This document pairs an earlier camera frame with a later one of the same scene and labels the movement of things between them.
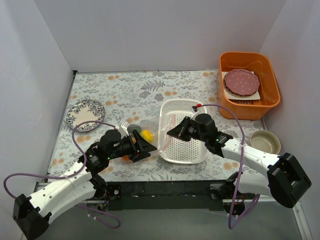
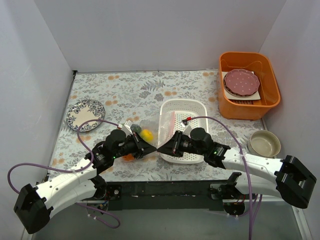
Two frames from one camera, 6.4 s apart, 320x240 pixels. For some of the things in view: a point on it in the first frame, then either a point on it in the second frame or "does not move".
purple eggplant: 131,128 does not move
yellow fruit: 147,135 does not move
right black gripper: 186,128 -> 177,144
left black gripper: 135,146 does not move
